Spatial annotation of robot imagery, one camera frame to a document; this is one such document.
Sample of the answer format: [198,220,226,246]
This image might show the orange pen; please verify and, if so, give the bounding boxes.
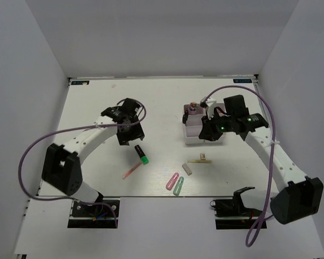
[122,162,142,180]

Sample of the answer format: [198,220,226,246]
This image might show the right white divided container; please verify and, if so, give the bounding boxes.
[202,105,226,142]

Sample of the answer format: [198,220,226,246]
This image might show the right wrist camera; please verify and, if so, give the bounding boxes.
[200,97,217,120]

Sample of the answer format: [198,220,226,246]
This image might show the left blue table label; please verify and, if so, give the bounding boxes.
[71,80,90,85]

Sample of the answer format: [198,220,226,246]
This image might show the yellow highlighter pen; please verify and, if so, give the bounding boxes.
[187,159,212,163]

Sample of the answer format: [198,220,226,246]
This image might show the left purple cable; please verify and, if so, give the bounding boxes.
[18,98,147,229]

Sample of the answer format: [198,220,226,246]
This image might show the pink correction tape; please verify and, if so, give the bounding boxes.
[166,173,179,190]

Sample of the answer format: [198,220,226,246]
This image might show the green correction tape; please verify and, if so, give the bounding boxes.
[173,176,184,196]

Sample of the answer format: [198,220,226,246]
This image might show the green capped black marker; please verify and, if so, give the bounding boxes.
[134,145,149,165]

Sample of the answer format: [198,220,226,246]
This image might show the small wooden sharpener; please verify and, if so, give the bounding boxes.
[200,153,206,160]

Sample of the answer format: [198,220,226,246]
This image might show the pink tube of pencils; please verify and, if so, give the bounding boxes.
[188,102,198,115]

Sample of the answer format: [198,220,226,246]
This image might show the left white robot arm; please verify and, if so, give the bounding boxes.
[42,98,146,215]

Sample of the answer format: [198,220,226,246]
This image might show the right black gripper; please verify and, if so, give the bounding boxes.
[198,111,234,142]

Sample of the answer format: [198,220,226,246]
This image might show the white divided container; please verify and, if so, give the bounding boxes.
[183,104,205,145]
[202,105,226,142]

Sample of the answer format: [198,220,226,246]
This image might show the left white divided container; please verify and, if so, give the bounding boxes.
[183,104,205,145]

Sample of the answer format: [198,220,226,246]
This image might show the black handled scissors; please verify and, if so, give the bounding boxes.
[182,111,190,125]

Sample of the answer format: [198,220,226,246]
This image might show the right blue table label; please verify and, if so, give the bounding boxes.
[233,78,252,84]

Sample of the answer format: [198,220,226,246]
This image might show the blue table label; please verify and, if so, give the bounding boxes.
[71,80,90,85]
[233,78,252,84]

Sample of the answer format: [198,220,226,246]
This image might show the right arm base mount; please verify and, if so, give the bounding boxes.
[210,197,261,230]

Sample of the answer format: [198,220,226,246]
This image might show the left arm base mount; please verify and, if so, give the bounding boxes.
[67,197,120,229]

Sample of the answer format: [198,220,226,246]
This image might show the grey eraser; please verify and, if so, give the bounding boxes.
[182,163,192,175]

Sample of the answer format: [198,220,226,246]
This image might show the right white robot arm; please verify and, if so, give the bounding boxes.
[199,94,323,224]

